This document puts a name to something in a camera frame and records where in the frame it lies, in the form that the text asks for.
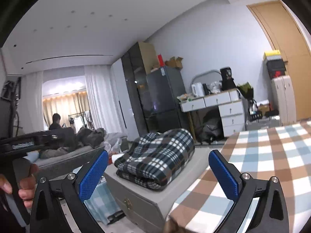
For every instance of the dark clothes pile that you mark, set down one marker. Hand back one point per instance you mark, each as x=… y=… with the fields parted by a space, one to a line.
x=91 y=137

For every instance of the plaid jacket with grey lining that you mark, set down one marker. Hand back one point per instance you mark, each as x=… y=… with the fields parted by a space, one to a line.
x=155 y=157

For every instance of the green wrapped bouquet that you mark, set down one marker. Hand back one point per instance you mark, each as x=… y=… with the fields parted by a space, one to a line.
x=246 y=89

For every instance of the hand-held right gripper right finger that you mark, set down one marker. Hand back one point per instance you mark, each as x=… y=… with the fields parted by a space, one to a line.
x=223 y=174

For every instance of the black equipment stand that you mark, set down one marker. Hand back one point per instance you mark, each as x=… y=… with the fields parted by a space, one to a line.
x=9 y=106

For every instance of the blue checked bag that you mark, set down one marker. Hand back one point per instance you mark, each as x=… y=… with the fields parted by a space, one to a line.
x=102 y=201

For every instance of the arched mirror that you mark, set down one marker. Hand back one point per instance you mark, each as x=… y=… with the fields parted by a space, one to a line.
x=206 y=76

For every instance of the small cardboard box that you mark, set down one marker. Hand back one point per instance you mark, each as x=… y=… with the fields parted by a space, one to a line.
x=264 y=109

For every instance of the clothes rack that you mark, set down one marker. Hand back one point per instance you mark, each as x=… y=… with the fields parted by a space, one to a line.
x=81 y=120

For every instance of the grey sofa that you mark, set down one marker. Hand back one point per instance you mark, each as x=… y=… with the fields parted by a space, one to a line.
x=73 y=154

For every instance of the beige curtain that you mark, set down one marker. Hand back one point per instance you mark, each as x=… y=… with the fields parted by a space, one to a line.
x=65 y=102

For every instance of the white drawer desk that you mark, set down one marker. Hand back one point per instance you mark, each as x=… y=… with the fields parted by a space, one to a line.
x=230 y=111

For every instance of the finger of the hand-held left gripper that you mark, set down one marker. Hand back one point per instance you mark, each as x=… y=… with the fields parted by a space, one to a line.
x=48 y=138

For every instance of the white sheer curtain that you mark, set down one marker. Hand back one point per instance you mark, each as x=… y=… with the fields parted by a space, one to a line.
x=104 y=102
x=31 y=102

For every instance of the person's left hand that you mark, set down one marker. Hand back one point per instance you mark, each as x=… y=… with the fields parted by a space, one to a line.
x=26 y=187

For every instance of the grey refrigerator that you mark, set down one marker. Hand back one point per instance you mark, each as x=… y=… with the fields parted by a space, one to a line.
x=165 y=94

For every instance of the clear plastic bag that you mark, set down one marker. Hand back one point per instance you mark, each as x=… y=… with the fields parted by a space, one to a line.
x=115 y=143

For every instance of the blue brown checked blanket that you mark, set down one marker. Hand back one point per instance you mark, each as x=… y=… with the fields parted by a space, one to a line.
x=267 y=150

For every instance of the tall cardboard box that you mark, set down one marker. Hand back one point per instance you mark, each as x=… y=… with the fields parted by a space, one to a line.
x=148 y=55

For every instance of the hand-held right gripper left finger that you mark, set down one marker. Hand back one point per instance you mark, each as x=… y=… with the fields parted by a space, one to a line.
x=93 y=174

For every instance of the grey storage chest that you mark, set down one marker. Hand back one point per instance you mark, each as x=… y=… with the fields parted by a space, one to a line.
x=143 y=203

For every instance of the black coffee machine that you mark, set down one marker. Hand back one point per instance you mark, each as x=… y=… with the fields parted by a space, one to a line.
x=228 y=77

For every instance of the open cardboard boxes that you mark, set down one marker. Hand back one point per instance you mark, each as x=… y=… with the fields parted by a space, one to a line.
x=173 y=62

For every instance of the red box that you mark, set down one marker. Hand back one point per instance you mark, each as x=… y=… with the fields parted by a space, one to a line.
x=161 y=60

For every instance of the white two-door cabinet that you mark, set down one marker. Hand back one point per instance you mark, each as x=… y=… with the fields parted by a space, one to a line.
x=283 y=99

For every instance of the black bag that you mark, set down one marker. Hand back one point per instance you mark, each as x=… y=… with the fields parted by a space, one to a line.
x=210 y=126

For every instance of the white kettle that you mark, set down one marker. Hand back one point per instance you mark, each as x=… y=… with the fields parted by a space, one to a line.
x=197 y=89

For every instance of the wooden door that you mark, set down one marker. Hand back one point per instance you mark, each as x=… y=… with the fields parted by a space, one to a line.
x=291 y=53

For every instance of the dark glass cabinet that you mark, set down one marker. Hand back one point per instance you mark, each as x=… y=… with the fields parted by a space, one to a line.
x=133 y=97

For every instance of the stack of yellow black boxes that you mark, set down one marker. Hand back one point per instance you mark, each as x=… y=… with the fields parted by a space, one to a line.
x=274 y=64

